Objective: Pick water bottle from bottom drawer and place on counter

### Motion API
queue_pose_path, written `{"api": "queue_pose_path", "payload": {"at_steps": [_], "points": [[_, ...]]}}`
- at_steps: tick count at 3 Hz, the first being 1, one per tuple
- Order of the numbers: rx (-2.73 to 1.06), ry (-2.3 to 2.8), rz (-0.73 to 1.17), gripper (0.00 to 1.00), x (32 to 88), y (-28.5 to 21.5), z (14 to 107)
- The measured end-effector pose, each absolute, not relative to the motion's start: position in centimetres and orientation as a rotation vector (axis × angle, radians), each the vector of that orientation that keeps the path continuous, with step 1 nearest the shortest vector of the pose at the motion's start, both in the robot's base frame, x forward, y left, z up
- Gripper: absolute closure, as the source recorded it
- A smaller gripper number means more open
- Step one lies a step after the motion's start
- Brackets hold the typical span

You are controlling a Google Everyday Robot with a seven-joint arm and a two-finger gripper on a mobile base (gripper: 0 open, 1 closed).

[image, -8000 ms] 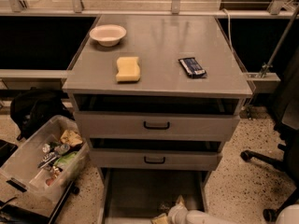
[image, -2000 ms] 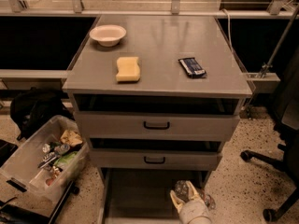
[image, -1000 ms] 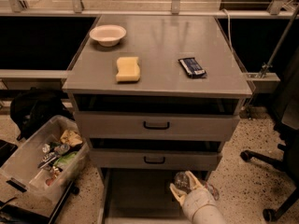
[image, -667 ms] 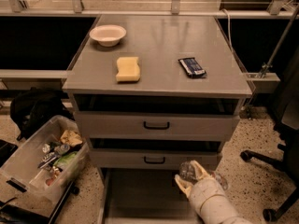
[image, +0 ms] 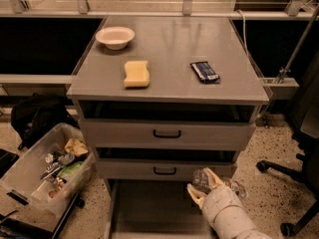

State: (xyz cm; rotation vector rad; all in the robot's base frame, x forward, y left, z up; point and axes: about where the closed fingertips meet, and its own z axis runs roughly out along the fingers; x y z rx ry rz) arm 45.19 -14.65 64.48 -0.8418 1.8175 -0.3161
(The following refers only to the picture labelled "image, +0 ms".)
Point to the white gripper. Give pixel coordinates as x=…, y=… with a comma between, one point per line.
x=219, y=201

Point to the clear plastic water bottle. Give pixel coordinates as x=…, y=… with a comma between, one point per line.
x=199, y=181

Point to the bottom open grey drawer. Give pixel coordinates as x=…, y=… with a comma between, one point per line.
x=145, y=209

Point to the middle grey drawer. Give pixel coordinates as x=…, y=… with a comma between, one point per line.
x=150, y=169

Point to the grey drawer cabinet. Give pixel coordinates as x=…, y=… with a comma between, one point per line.
x=170, y=45

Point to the top grey drawer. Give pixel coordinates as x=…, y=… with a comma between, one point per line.
x=164, y=134

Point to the dark blue snack packet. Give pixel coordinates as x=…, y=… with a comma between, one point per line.
x=205, y=72

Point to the black office chair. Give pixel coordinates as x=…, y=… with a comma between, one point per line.
x=304, y=114

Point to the yellow sponge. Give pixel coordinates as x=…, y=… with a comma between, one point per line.
x=137, y=74

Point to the crumpled yellow chip bag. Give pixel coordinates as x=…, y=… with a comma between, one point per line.
x=76, y=147

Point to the green snack bag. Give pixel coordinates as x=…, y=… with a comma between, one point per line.
x=67, y=172

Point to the metal support rod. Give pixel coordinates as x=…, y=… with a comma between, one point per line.
x=279, y=79

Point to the clear plastic storage bin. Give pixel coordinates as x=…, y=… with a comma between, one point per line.
x=23, y=179

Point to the white ceramic bowl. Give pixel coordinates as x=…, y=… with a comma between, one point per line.
x=115, y=38

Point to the black backpack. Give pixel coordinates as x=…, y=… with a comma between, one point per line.
x=33, y=117

